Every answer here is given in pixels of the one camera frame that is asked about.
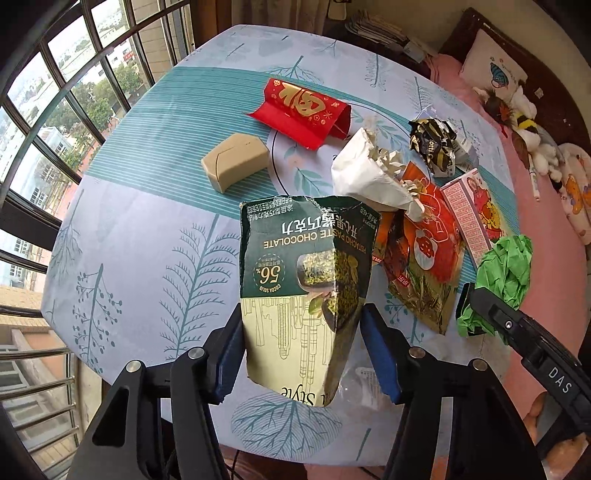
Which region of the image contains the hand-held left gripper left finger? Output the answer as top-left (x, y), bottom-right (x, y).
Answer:
top-left (67, 316), bottom-right (245, 480)

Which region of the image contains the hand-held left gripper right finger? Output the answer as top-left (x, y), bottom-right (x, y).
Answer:
top-left (359, 302), bottom-right (546, 480)

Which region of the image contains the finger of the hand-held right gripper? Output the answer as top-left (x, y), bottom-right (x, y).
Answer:
top-left (456, 282), bottom-right (498, 334)

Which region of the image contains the green paper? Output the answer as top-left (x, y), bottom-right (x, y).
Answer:
top-left (456, 234), bottom-right (534, 337)

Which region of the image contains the orange snack bag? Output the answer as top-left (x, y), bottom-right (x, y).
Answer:
top-left (373, 161), bottom-right (466, 335)

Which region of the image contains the pink bear-print carton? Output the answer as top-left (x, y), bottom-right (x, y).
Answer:
top-left (440, 168), bottom-right (507, 269)

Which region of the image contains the green chocolate bag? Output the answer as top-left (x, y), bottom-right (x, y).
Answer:
top-left (239, 195), bottom-right (382, 408)

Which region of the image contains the black gold wrapper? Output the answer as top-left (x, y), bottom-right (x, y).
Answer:
top-left (409, 117), bottom-right (459, 177)

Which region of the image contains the white paper wrapper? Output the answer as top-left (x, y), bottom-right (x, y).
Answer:
top-left (331, 115), bottom-right (432, 222)

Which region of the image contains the red gold-printed envelope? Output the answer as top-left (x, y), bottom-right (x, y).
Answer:
top-left (250, 78), bottom-right (352, 151)

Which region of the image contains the clear plastic wrapper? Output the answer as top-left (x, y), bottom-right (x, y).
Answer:
top-left (344, 364), bottom-right (385, 408)

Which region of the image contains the bear-print cushion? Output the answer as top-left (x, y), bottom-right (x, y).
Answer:
top-left (558, 143), bottom-right (591, 234)

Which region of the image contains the leaf-print tablecloth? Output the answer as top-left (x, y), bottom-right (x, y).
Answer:
top-left (41, 24), bottom-right (517, 462)

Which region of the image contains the white plush toy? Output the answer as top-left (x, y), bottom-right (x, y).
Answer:
top-left (529, 138), bottom-right (563, 178)

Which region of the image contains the bee plush toy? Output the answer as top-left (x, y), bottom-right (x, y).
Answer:
top-left (510, 113), bottom-right (548, 146)

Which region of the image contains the metal balcony railing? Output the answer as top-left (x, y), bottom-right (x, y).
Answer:
top-left (0, 346), bottom-right (80, 468)

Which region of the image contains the beige box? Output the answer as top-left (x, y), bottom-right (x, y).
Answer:
top-left (201, 133), bottom-right (271, 193)

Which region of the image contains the white printed pillow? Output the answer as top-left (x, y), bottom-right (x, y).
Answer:
top-left (458, 28), bottom-right (528, 90)

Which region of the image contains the dark wooden headboard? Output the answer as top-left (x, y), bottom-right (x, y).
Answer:
top-left (438, 7), bottom-right (591, 145)

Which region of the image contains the stack of newspapers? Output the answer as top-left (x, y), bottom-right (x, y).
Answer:
top-left (344, 11), bottom-right (409, 47)

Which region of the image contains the window frame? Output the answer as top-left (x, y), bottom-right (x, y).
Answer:
top-left (0, 0), bottom-right (218, 296)

